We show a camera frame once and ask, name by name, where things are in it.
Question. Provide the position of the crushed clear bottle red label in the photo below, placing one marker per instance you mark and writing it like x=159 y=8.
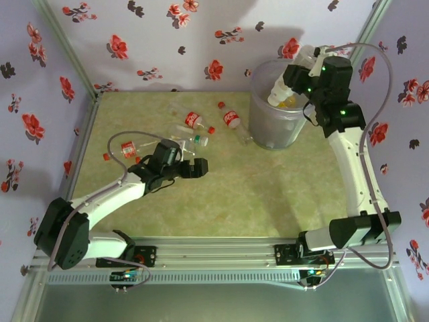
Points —
x=127 y=149

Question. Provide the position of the square clear bottle crane print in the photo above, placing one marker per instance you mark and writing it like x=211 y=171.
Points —
x=186 y=129

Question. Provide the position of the clear bottle green cap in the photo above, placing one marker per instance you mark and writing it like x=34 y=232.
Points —
x=201 y=140

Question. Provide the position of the Coca-Cola bottle red label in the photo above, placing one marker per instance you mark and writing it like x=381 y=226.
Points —
x=231 y=119
x=192 y=120

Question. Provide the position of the clear bottle white label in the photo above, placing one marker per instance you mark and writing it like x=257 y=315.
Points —
x=279 y=92

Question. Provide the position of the translucent grey plastic bin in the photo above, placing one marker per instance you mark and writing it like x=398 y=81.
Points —
x=268 y=127

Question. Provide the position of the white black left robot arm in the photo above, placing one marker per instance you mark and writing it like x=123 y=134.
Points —
x=107 y=198

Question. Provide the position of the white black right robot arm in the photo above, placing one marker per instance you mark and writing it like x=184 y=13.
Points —
x=355 y=174

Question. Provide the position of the small green circuit board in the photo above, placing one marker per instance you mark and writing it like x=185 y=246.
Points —
x=125 y=276
x=313 y=272

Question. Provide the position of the grey metal panel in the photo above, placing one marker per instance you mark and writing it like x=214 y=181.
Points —
x=214 y=305

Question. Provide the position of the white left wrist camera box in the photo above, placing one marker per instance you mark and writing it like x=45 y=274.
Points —
x=181 y=144

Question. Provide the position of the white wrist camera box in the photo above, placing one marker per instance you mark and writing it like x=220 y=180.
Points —
x=181 y=144
x=320 y=51

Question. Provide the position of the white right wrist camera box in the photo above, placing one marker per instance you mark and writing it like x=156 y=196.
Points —
x=320 y=51

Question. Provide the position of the aluminium corner post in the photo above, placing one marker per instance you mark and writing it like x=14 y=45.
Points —
x=371 y=23
x=68 y=47

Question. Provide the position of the aluminium side rail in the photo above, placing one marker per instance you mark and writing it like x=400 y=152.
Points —
x=84 y=134

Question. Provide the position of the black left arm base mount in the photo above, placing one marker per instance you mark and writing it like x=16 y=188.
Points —
x=151 y=251

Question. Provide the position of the aluminium mounting rail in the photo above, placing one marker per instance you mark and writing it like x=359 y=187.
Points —
x=214 y=255

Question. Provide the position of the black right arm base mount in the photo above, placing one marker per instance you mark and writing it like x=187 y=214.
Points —
x=285 y=255

